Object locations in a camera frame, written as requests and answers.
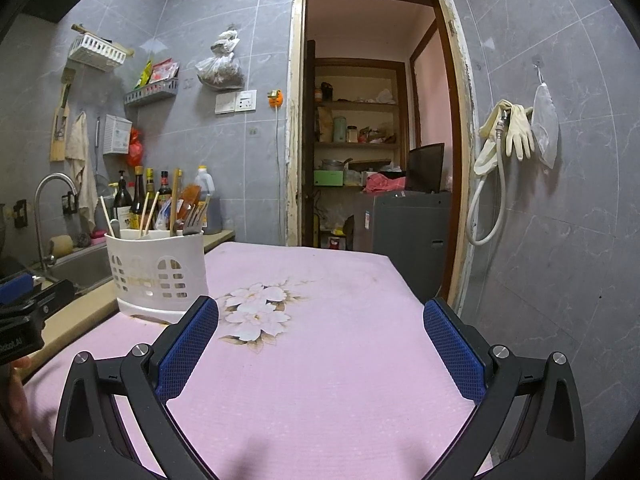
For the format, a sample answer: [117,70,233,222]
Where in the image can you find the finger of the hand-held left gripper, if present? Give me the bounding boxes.
[20,280,76,323]
[0,274,33,307]

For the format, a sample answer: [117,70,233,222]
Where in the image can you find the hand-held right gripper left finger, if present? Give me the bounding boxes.
[52,295,221,480]

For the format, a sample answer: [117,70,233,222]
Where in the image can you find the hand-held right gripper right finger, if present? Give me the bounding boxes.
[422,297,587,480]

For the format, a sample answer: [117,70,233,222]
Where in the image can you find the white plastic utensil basket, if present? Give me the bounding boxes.
[104,227,210,325]

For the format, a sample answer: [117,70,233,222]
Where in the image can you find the black fork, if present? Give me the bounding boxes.
[182,205,208,236]

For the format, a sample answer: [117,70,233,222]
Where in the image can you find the person's left hand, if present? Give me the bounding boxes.
[0,356,33,442]

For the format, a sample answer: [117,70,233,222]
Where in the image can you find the stainless steel sink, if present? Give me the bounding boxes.
[45,245,118,293]

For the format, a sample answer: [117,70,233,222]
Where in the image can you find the metal faucet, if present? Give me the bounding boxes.
[34,173,80,273]

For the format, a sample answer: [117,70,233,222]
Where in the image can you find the dark bottle with white label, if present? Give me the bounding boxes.
[111,170,133,233]

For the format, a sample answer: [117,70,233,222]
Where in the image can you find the grey cabinet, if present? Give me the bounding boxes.
[372,191,453,293]

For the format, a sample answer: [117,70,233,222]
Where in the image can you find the pink floral tablecloth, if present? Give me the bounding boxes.
[22,241,493,480]

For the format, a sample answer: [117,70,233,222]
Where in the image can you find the soy sauce bottle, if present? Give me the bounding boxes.
[131,166,147,231]

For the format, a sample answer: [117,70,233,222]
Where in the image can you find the cooking oil jug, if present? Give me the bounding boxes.
[194,165,223,235]

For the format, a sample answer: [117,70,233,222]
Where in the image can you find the hanging beige towel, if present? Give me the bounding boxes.
[65,111,98,221]

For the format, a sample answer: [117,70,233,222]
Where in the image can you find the orange seasoning packet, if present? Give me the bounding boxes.
[177,185,203,226]

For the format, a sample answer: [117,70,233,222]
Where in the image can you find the red plastic bag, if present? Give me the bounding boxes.
[126,127,146,168]

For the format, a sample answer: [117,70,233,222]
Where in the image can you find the hanging wooden cutting board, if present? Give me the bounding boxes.
[49,67,77,162]

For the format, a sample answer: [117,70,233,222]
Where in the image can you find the pink cloth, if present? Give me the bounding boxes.
[362,172,407,195]

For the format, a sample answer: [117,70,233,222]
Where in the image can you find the black monitor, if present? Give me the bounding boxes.
[405,143,446,193]

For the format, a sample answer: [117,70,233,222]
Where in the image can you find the cream rubber glove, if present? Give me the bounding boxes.
[505,105,535,161]
[474,101,513,176]

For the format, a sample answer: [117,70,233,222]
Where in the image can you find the hanging clear plastic bag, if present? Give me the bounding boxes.
[531,62,560,170]

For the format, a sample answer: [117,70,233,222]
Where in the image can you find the snack packets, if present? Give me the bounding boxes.
[134,59,180,88]

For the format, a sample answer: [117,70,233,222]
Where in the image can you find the wooden shelving unit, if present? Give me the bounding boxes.
[314,58,407,161]

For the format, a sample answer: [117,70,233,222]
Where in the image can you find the hanging bag of dried goods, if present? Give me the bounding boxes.
[196,25,246,90]

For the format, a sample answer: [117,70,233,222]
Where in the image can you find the white hose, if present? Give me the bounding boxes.
[466,115,508,247]

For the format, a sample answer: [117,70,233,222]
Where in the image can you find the white wall box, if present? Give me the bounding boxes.
[102,115,133,156]

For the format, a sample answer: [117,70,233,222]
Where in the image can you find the wooden door frame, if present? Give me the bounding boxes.
[285,0,481,311]

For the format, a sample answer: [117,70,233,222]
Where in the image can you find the grey wall shelf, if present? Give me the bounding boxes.
[124,80,179,107]

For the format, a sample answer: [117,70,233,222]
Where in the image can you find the white wall switch socket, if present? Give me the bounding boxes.
[215,90,257,114]

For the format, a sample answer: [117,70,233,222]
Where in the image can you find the white wall basket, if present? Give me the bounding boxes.
[68,24,135,72]

